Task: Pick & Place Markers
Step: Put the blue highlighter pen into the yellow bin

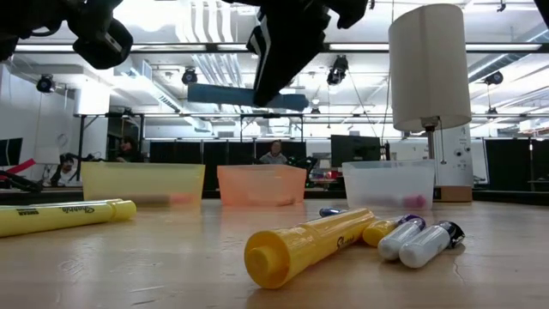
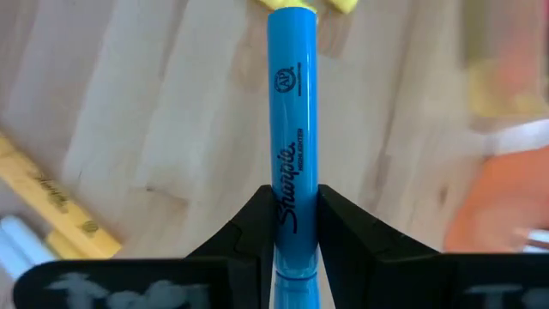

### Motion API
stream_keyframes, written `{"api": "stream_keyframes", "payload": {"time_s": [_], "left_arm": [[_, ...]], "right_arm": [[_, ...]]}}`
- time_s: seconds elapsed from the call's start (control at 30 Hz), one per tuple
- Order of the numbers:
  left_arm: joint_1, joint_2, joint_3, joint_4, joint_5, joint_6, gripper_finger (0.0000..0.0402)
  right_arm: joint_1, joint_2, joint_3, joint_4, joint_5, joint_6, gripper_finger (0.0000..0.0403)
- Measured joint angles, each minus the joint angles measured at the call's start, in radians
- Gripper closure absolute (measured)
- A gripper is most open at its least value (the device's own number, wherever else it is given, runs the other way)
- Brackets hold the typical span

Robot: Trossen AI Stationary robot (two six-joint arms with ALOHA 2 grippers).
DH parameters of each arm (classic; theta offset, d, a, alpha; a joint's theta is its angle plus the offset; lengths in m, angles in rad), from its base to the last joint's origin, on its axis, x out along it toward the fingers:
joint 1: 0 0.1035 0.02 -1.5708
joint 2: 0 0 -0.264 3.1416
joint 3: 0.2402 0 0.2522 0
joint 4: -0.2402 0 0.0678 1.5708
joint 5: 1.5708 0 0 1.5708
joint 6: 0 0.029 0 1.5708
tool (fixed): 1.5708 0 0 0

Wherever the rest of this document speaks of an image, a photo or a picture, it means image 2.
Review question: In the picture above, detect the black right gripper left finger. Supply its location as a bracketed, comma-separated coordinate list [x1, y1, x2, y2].
[184, 185, 275, 309]

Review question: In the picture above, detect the coral red highlighter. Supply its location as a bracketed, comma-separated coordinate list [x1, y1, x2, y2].
[488, 42, 549, 104]

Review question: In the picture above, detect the blue highlighter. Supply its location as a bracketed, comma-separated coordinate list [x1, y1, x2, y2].
[266, 6, 321, 309]

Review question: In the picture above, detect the orange yellow highlighter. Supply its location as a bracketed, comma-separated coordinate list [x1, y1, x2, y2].
[0, 132, 124, 260]

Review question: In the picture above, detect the black cap white marker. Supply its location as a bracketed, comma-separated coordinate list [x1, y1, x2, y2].
[0, 214, 57, 265]

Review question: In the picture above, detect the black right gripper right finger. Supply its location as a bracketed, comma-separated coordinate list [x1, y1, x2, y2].
[317, 185, 441, 309]

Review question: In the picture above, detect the orange translucent plastic bin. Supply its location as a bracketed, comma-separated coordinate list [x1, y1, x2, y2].
[443, 118, 549, 255]

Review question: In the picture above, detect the yellow translucent plastic bin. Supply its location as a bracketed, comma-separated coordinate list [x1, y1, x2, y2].
[465, 0, 549, 130]

